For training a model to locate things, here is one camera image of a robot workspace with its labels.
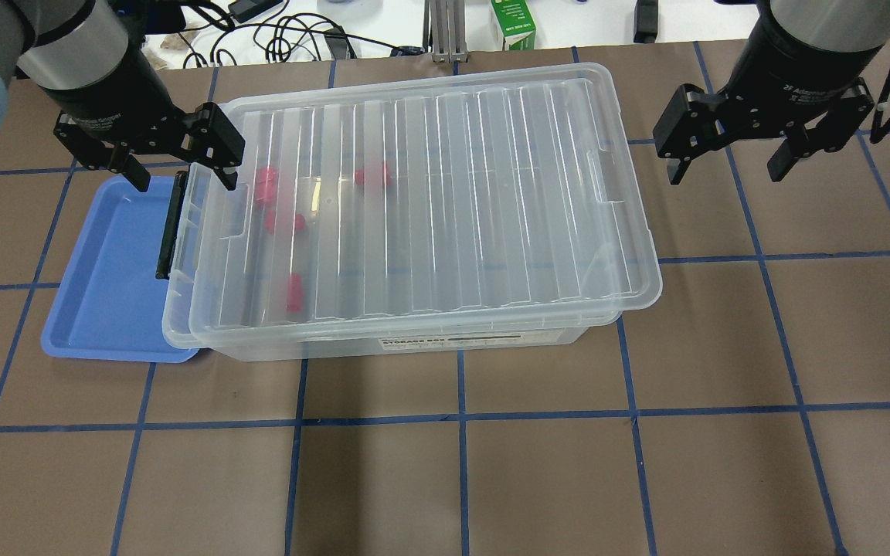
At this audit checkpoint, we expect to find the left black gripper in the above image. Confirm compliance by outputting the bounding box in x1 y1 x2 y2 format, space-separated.
42 42 245 193

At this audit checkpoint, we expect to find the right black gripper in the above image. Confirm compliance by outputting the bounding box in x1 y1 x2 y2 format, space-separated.
653 12 875 185

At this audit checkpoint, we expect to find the red block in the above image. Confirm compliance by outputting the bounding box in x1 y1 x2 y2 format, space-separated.
353 161 392 191
285 272 304 314
253 165 279 210
263 210 307 235

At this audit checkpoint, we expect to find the clear plastic box lid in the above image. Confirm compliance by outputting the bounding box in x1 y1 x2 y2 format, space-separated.
162 63 663 361

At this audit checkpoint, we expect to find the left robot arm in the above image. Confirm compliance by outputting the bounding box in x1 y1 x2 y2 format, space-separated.
0 1 245 192

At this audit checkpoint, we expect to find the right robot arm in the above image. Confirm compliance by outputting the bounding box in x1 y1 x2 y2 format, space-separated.
653 1 890 185

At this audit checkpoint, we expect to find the clear plastic storage box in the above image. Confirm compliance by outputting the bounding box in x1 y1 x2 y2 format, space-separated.
162 165 621 361

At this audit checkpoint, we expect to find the blue plastic tray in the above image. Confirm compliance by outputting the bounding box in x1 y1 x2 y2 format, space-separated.
40 176 198 364

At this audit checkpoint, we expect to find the black power adapter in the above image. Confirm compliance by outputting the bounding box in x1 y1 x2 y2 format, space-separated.
227 0 285 22

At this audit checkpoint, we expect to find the green white carton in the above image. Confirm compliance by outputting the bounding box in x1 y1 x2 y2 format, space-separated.
488 0 538 52

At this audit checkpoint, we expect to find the black box latch handle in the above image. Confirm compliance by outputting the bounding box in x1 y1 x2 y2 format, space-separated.
155 170 190 280

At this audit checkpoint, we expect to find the black cable bundle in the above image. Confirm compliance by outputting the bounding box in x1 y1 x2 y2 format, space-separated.
175 0 423 69

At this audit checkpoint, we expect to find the aluminium frame post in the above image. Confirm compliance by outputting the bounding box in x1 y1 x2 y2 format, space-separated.
423 1 467 63

